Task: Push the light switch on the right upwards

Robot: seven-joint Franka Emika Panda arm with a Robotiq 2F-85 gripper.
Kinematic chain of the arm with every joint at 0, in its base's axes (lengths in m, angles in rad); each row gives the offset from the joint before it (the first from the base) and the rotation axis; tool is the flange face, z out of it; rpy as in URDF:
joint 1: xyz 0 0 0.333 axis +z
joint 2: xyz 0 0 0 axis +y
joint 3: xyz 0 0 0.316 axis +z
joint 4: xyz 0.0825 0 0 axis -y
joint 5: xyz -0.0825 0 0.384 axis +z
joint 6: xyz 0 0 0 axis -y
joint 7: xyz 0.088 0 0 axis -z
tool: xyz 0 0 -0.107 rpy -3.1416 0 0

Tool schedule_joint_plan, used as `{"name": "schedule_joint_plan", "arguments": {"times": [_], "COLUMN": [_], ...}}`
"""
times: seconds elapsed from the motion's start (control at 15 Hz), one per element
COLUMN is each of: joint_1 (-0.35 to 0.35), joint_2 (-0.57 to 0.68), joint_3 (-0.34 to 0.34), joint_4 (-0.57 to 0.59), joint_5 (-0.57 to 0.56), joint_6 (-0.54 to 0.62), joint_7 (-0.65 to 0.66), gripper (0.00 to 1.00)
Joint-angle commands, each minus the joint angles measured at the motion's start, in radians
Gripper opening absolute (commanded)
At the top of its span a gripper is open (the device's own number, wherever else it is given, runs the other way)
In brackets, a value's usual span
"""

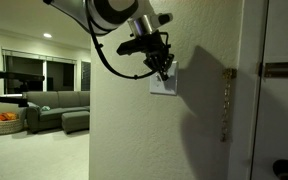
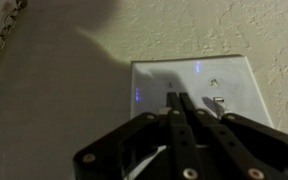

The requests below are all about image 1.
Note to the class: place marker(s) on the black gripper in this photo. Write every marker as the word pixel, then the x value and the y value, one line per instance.
pixel 154 45

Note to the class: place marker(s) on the round ceiling light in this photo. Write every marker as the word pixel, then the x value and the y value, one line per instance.
pixel 47 35

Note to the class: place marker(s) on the small dark window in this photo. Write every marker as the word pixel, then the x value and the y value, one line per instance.
pixel 86 76

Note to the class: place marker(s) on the grey ottoman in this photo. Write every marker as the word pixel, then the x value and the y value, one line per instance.
pixel 75 121

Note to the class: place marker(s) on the grey sofa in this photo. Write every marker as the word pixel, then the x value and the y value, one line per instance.
pixel 49 116

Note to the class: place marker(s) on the teal cloth item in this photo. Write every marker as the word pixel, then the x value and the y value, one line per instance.
pixel 45 108

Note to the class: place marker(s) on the white door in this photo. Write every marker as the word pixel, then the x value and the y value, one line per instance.
pixel 280 113

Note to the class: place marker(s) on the large dark window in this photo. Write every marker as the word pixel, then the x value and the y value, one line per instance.
pixel 20 65

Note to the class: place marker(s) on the orange cloth bundle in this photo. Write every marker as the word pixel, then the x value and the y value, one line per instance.
pixel 4 116

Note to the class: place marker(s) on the woven basket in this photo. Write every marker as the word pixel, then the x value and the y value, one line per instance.
pixel 7 127

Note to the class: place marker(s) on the dark round door knob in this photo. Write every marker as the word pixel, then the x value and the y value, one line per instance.
pixel 285 170

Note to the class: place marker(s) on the white light switch toggle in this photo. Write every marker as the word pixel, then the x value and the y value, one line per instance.
pixel 157 79

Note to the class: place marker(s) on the white double switch plate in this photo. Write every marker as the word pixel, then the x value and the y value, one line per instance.
pixel 165 88

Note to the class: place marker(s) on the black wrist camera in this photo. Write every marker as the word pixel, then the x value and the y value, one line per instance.
pixel 130 47

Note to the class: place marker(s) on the white door frame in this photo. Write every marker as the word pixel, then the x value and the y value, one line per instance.
pixel 245 100

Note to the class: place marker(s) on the black bar camera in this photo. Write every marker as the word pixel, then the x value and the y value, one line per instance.
pixel 17 76

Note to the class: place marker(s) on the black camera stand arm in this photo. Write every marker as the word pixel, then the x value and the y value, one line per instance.
pixel 4 99

